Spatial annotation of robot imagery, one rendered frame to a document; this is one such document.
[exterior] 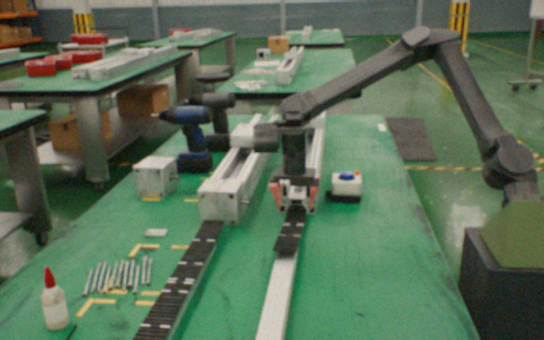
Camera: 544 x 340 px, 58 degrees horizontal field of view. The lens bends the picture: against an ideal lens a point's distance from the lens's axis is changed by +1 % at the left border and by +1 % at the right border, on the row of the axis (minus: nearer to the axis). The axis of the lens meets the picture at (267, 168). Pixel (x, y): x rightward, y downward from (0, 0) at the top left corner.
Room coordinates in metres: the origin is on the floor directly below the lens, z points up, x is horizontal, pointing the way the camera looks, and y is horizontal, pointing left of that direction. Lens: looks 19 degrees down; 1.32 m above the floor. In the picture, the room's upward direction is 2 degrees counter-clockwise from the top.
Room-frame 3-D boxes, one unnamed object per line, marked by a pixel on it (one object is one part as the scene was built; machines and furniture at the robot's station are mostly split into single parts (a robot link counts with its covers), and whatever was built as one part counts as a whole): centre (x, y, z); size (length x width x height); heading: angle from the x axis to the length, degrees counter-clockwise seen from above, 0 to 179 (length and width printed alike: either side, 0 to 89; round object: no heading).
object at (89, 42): (6.21, 2.06, 0.50); 1.03 x 0.55 x 1.01; 177
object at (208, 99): (1.78, 0.21, 0.89); 0.20 x 0.08 x 0.22; 83
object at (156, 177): (1.35, 0.32, 0.83); 0.11 x 0.10 x 0.10; 77
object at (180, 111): (1.55, 0.28, 0.89); 0.20 x 0.08 x 0.22; 83
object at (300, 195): (1.56, -0.14, 0.82); 0.80 x 0.10 x 0.09; 171
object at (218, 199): (1.15, 0.11, 0.83); 0.12 x 0.09 x 0.10; 81
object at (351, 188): (1.27, -0.21, 0.81); 0.10 x 0.08 x 0.06; 81
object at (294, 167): (1.12, -0.07, 0.93); 0.10 x 0.07 x 0.07; 81
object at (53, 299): (0.73, 0.38, 0.84); 0.04 x 0.04 x 0.12
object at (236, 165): (1.59, 0.05, 0.82); 0.80 x 0.10 x 0.09; 171
